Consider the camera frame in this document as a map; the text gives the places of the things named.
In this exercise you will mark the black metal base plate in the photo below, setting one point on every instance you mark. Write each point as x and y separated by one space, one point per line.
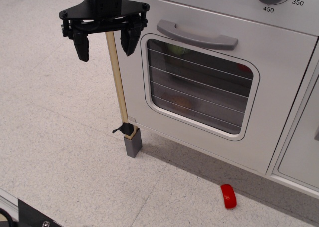
28 216

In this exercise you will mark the white toy kitchen cabinet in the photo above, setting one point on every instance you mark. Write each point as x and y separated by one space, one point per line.
296 15

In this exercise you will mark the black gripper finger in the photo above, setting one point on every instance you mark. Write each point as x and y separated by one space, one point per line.
81 44
130 36

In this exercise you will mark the grey plastic foot cap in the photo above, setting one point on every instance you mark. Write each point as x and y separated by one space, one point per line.
133 145

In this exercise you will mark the wooden side post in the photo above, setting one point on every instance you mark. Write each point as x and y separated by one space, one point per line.
117 76

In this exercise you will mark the red plastic toy piece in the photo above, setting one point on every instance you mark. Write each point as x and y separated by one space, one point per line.
229 196

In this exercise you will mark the white toy oven door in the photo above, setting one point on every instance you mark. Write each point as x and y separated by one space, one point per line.
230 96

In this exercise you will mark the black tape strip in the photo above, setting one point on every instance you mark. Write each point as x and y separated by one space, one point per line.
125 128

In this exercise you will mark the white right cabinet door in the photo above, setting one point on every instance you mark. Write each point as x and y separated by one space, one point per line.
298 161

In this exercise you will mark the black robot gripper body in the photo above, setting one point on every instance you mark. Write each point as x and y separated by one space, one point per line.
92 16

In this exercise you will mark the green toy food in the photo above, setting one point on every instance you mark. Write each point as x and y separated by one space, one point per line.
177 50

